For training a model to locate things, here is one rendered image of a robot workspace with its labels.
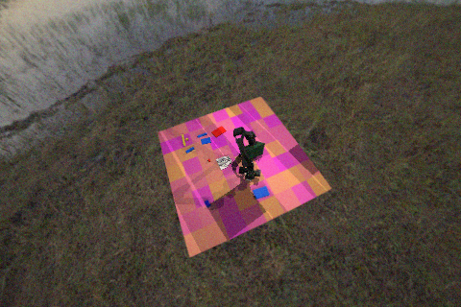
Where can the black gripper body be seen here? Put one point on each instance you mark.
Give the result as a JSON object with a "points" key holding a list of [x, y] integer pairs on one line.
{"points": [[257, 172]]}

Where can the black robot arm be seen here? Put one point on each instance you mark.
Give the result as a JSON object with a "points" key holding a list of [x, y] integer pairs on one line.
{"points": [[246, 160]]}

